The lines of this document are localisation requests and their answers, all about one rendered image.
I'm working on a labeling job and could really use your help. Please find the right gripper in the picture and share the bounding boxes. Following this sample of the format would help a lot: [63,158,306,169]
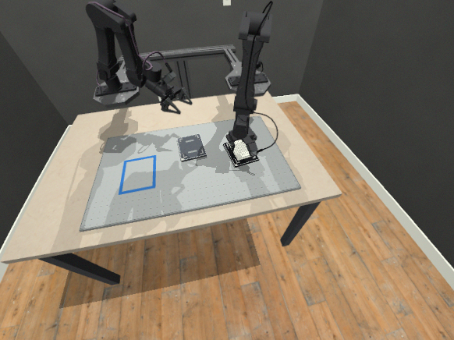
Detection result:
[154,72,193,115]

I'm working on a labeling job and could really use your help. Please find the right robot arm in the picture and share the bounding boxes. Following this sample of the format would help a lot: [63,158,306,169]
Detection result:
[86,0,161,97]

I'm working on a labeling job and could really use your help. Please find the white well plate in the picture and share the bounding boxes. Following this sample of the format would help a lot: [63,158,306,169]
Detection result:
[233,140,251,161]

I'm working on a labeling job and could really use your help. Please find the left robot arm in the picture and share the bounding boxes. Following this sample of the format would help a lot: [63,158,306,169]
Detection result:
[228,11,272,139]

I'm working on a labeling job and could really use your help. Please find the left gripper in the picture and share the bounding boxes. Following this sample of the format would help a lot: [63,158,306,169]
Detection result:
[226,125,257,151]

